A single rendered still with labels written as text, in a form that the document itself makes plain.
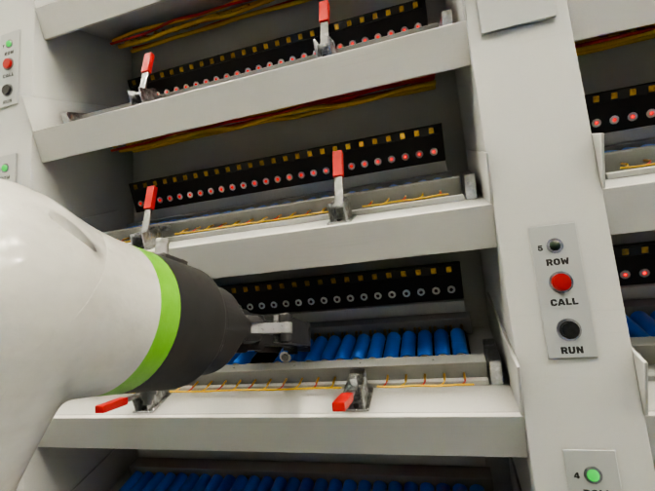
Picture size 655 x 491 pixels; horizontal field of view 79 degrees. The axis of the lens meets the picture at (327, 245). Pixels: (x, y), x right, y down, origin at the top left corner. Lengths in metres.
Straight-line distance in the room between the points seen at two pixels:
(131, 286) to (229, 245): 0.27
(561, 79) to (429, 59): 0.13
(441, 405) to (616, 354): 0.16
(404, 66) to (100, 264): 0.38
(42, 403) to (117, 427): 0.38
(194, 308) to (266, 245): 0.21
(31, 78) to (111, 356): 0.60
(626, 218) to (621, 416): 0.18
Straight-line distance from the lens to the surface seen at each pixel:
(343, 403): 0.38
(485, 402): 0.45
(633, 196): 0.46
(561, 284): 0.42
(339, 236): 0.44
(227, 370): 0.54
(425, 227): 0.43
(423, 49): 0.50
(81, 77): 0.85
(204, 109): 0.56
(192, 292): 0.27
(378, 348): 0.52
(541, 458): 0.45
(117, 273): 0.22
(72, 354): 0.21
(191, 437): 0.54
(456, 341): 0.52
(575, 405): 0.44
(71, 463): 0.76
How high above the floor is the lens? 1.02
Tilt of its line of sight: 8 degrees up
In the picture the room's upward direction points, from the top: 5 degrees counter-clockwise
